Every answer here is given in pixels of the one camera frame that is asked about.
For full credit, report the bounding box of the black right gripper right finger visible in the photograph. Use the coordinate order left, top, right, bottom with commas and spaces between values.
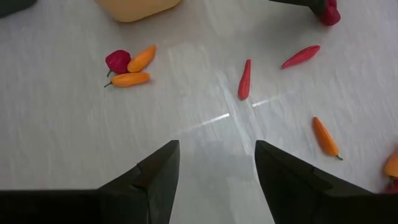
254, 139, 374, 224

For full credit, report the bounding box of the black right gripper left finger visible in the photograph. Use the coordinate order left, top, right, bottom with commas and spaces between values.
99, 139, 181, 224

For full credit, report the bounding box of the red habanero pepper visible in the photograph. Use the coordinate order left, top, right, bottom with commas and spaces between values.
319, 0, 341, 27
104, 49, 132, 78

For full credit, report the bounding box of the yellow plastic basket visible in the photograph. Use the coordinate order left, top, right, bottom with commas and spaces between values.
94, 0, 183, 24

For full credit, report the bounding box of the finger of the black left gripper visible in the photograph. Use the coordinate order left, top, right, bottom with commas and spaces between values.
269, 0, 328, 16

